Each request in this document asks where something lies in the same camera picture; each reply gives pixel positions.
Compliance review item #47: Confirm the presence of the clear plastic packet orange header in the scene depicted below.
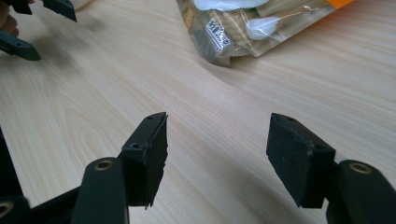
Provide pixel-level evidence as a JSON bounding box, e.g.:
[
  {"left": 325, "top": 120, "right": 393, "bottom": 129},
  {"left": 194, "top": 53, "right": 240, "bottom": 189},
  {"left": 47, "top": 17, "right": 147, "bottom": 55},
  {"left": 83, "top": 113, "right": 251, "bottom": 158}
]
[{"left": 176, "top": 0, "right": 357, "bottom": 68}]

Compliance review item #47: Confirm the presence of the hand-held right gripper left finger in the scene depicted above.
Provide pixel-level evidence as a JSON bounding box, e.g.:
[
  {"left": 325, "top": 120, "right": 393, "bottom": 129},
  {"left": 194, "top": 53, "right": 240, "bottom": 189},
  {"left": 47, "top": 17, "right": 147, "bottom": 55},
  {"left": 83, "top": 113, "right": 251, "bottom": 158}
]
[{"left": 118, "top": 111, "right": 170, "bottom": 210}]

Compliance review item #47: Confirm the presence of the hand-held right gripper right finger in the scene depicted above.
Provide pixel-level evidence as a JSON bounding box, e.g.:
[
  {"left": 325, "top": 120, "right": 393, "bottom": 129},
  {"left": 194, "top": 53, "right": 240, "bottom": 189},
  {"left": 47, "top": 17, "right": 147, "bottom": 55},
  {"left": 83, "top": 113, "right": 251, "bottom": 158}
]
[{"left": 265, "top": 112, "right": 337, "bottom": 209}]

